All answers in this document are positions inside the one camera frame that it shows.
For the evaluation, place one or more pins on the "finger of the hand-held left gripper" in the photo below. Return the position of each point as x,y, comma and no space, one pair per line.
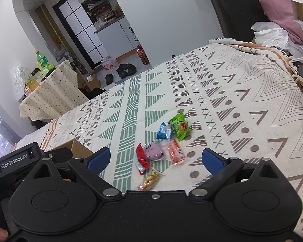
60,153

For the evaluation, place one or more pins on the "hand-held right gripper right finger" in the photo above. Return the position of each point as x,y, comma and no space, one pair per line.
213,161

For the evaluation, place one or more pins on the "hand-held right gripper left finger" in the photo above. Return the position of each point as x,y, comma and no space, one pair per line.
98,160

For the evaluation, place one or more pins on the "cardboard box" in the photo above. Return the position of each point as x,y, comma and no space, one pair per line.
77,147

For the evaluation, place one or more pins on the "orange snack packet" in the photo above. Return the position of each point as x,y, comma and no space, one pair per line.
176,152

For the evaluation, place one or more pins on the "red stick snack packet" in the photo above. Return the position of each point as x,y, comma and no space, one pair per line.
142,160

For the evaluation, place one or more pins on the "green snack packet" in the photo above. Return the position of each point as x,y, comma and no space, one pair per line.
180,127

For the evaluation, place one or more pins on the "clear cartoon biscuit packet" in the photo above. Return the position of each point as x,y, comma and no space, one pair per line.
150,180

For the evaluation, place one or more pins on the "purple pastry packet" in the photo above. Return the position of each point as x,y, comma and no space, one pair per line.
154,151

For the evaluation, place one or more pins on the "blue candy packet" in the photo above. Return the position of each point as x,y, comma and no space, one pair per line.
164,131

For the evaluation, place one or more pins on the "white bedsheet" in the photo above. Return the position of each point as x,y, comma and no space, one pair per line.
32,137

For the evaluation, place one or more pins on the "window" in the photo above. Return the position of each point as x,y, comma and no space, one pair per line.
0,131

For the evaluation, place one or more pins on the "table with dotted cloth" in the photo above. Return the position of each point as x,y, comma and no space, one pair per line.
53,90

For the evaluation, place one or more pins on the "small cardboard carton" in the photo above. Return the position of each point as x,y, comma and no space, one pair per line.
93,83

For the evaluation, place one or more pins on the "yellow oil bottle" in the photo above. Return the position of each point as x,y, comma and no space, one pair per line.
30,82

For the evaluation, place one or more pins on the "black slipper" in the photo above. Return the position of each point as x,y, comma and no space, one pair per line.
123,74
109,79
121,68
131,69

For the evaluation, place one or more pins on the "green tissue pack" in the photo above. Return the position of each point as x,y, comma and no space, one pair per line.
47,69

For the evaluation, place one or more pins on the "bubble wrap sheet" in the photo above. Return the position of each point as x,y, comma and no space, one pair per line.
16,79

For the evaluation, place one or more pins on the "pink water bottle pack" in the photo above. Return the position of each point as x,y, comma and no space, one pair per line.
108,64

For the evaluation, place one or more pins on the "green soda bottle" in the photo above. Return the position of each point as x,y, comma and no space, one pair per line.
41,59

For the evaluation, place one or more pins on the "white kitchen cabinet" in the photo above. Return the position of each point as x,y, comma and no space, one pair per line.
116,37

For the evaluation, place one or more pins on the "black grid sliding door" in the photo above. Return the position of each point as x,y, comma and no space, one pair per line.
80,30

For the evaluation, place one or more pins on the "pink pillow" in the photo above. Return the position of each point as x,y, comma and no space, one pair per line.
280,10

